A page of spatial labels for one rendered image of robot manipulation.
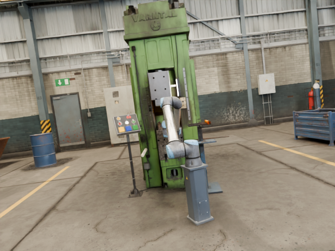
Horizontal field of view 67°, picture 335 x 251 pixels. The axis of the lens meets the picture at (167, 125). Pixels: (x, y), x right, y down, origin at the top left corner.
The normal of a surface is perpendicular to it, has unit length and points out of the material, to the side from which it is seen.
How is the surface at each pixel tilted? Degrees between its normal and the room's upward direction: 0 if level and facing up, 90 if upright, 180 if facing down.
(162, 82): 90
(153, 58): 90
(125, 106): 90
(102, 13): 90
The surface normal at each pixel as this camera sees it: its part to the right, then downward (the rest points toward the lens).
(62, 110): 0.07, 0.07
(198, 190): 0.40, 0.03
